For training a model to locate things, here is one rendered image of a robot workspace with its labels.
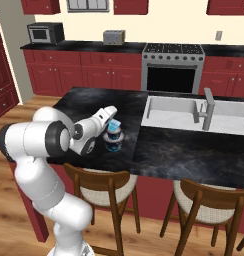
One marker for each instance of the red wall cupboard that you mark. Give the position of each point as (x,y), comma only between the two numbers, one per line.
(228,6)
(40,6)
(130,6)

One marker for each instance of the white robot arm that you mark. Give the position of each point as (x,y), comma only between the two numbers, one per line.
(37,173)

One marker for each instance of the grey wall socket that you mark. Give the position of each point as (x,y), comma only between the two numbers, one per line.
(219,35)

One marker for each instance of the grey sink tap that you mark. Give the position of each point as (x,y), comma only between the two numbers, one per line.
(208,110)

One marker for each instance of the white sink basin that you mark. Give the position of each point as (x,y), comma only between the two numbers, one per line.
(180,115)

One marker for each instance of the silver toaster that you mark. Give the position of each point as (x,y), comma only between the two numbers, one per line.
(114,37)

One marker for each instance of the large dark blue yogurt container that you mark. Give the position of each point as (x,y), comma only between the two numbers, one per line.
(114,141)

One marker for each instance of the black and silver microwave oven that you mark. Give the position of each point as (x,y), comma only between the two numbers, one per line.
(45,33)

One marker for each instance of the red tall cupboard unit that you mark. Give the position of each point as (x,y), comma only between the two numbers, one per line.
(4,83)

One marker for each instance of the red lower cupboard run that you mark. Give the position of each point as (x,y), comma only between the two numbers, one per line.
(80,71)
(227,76)

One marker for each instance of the silver stove with oven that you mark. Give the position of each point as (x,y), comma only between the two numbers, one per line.
(172,68)

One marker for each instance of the red kitchen island base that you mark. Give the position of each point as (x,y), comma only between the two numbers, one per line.
(154,196)

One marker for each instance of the small light blue yogurt container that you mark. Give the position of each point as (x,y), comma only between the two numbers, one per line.
(114,125)

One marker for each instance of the grey glass-front wall cupboard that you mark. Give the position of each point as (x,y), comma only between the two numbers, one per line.
(88,5)

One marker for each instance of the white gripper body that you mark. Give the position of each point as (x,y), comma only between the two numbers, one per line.
(110,111)

